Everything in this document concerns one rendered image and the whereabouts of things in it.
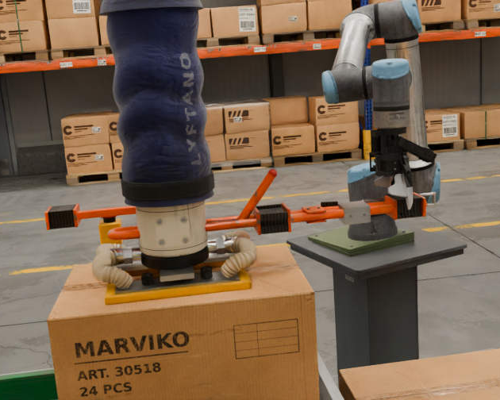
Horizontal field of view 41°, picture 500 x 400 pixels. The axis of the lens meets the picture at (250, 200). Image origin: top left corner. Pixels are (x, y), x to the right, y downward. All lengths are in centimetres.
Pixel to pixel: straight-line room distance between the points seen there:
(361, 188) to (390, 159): 79
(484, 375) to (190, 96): 115
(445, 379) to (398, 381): 13
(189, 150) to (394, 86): 53
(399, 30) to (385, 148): 70
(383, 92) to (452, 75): 921
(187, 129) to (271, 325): 49
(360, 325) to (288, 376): 103
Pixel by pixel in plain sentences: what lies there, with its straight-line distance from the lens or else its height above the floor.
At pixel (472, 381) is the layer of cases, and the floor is 54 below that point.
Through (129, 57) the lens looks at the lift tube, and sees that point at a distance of 152.
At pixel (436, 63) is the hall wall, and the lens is 1077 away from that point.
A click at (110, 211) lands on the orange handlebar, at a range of 191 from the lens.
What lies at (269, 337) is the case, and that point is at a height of 85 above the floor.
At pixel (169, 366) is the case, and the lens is 157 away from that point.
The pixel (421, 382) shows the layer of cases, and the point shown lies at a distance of 201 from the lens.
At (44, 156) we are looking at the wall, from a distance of 1014.
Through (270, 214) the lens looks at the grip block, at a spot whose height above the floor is 110.
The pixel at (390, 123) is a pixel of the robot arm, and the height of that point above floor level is 130.
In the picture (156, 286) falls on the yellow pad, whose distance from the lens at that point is 158.
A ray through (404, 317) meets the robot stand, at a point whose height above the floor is 47.
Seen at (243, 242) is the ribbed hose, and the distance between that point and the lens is 163.
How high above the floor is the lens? 148
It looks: 12 degrees down
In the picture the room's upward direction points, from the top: 4 degrees counter-clockwise
